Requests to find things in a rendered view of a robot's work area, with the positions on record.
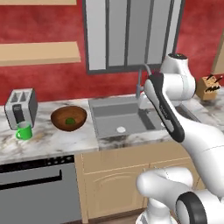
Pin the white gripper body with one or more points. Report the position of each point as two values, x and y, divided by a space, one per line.
144 101

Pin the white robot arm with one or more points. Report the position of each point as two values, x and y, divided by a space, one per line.
204 143

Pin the grey faucet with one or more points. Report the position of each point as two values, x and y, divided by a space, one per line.
138 84

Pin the grey sink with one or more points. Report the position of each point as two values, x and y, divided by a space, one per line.
116 116

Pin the green lime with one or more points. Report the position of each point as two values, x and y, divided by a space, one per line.
69 121

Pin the brown wooden bowl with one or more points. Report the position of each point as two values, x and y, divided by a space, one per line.
59 119

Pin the green mug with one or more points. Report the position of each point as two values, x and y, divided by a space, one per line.
25 132

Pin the wooden knife block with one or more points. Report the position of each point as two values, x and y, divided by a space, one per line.
205 89

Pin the grey framed window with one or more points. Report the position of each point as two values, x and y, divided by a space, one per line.
116 35

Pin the silver toaster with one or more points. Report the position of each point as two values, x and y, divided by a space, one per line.
24 106

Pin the grey dishwasher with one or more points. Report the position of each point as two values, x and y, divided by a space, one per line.
35 201

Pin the tan wall cabinet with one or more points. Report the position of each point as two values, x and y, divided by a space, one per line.
219 58

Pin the tan wooden wall shelf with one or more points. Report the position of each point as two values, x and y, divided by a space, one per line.
38 54
35 1

